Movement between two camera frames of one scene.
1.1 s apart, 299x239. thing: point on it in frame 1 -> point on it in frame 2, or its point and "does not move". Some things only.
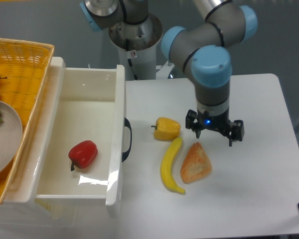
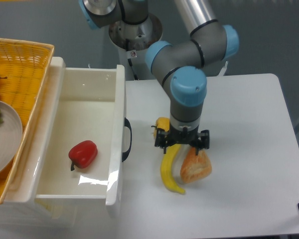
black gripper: (221, 123) -> (175, 137)
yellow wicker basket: (24, 68) does not move
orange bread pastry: (196, 164) does not move
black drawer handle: (128, 125) does not move
